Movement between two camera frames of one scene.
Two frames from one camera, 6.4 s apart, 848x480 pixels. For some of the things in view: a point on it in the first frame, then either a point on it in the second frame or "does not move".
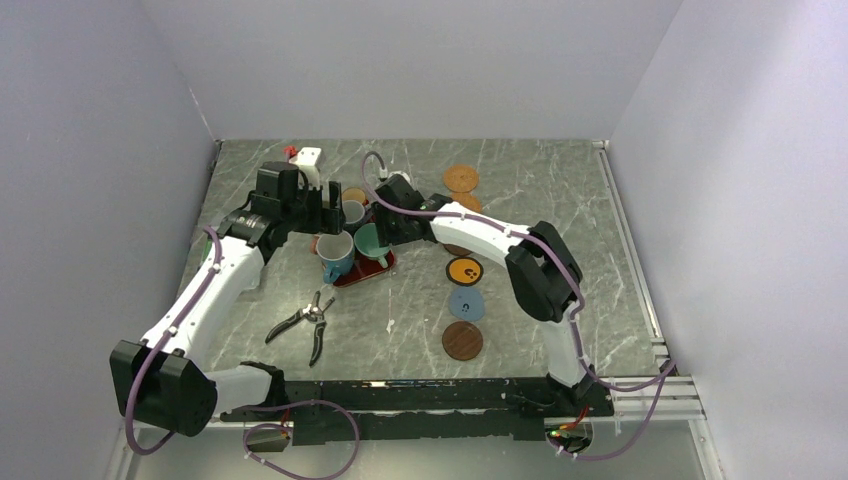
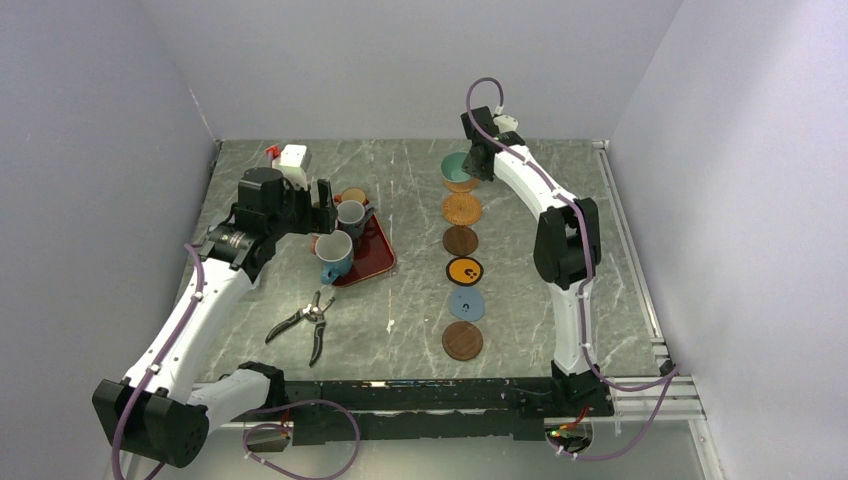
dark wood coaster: x=462 y=340 does not move
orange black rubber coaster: x=464 y=271 does not move
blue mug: x=336 y=252 does not move
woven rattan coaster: x=467 y=200 does not move
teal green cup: x=366 y=241 -> x=451 y=167
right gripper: x=385 y=234 -> x=474 y=171
